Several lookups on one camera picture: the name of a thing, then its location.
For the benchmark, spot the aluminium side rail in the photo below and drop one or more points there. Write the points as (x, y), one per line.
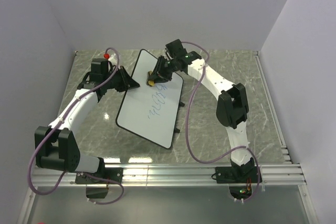
(283, 145)

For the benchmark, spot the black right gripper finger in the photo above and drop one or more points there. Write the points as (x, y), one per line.
(159, 80)
(158, 67)

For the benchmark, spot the white whiteboard black frame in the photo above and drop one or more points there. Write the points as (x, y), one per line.
(150, 112)

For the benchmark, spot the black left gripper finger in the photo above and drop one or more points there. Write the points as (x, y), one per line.
(130, 84)
(123, 72)

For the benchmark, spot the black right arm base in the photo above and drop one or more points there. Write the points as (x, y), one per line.
(239, 178)

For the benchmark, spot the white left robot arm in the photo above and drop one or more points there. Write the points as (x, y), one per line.
(56, 146)

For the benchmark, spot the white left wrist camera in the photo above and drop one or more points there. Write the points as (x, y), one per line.
(113, 59)

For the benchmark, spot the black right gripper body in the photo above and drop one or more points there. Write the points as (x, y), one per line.
(166, 68)

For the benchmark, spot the yellow bone-shaped eraser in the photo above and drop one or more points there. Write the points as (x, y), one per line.
(149, 81)

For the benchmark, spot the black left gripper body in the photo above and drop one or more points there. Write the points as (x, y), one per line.
(117, 82)

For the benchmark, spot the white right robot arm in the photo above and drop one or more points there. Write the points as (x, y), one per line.
(232, 103)

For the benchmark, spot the aluminium mounting rail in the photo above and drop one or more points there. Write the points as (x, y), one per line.
(148, 175)

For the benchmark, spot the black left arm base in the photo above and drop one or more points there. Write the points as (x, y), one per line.
(99, 184)

